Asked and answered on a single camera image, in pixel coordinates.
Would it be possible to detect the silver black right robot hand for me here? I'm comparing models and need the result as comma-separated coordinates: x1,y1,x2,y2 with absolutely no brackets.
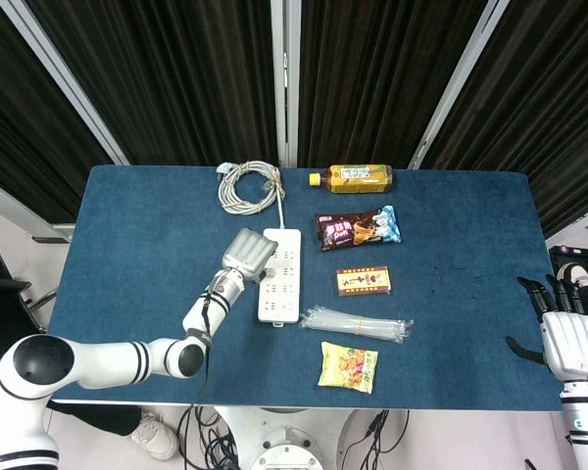
505,273,588,382

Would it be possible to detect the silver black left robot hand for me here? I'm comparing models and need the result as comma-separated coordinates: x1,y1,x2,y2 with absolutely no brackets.
220,227,279,285

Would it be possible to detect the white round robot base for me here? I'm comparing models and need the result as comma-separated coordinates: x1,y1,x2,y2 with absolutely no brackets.
210,405,368,470

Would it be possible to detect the white power strip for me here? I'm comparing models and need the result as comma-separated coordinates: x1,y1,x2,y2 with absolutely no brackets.
257,227,303,328

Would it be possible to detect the dark board with coloured stickers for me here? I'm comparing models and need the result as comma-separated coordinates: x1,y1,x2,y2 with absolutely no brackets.
548,246,588,285

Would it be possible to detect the blue velvet table cloth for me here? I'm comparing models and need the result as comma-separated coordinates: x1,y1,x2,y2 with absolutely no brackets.
42,164,564,411

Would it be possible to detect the brown cone snack packet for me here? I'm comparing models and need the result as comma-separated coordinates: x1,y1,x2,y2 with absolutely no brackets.
315,204,404,253

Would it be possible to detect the yellow and red small box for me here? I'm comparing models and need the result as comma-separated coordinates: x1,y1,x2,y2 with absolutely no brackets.
335,265,392,299

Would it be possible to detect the bundle of clear wrapped straws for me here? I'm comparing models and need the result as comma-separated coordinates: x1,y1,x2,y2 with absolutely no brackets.
298,305,416,347

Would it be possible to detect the tea bottle with yellow label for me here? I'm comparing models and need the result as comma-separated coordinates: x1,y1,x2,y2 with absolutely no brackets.
308,164,394,195

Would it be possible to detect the green yellow biscuit bag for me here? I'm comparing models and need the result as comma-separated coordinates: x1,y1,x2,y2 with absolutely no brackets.
317,341,379,395

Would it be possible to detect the black curtain panel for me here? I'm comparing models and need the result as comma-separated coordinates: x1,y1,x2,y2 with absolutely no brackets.
24,0,279,166
420,0,588,239
0,0,114,224
297,0,491,170

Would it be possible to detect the white sneaker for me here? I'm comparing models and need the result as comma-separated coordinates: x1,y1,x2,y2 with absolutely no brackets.
130,411,179,462

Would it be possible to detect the black trouser leg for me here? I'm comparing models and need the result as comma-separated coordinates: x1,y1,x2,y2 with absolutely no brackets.
46,400,143,438

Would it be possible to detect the black office chair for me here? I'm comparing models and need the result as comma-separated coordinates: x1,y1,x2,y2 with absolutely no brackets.
0,232,58,334

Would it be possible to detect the coiled white power cord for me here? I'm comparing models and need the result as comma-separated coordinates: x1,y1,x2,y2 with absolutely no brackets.
216,161,288,230

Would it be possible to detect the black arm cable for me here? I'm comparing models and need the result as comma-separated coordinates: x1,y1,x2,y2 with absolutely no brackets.
175,288,216,442

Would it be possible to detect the white upright frame post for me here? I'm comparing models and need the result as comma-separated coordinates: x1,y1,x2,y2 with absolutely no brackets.
269,0,303,168

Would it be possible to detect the black floor cable bundle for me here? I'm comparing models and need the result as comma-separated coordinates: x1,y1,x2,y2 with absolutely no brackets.
357,409,411,470
175,405,241,470

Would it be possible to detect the white slanted frame post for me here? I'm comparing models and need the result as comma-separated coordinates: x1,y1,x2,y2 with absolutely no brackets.
407,0,512,170
0,0,130,166

